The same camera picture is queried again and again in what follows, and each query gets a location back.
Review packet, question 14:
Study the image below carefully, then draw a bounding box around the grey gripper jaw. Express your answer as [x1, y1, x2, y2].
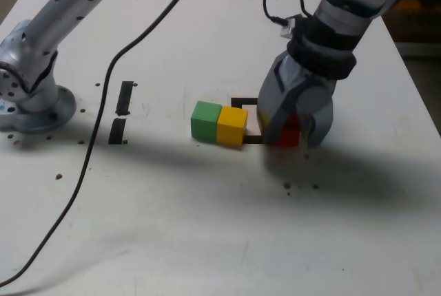
[297, 81, 334, 146]

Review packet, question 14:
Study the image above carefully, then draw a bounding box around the black tape strip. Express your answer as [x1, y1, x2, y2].
[107, 81, 134, 145]

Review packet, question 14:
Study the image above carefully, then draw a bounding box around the green cube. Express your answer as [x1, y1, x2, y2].
[191, 101, 223, 144]

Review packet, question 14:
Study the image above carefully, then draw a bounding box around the small silver camera box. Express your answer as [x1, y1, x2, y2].
[279, 16, 298, 39]

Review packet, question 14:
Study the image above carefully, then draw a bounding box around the red cube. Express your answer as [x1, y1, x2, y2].
[275, 112, 304, 147]

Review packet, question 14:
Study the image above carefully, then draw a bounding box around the black tape square outline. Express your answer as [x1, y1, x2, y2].
[230, 97, 265, 145]

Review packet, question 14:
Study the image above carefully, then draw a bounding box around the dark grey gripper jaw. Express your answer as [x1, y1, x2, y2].
[257, 51, 309, 145]

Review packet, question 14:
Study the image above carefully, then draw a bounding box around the yellow cube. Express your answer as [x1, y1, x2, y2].
[216, 105, 249, 148]

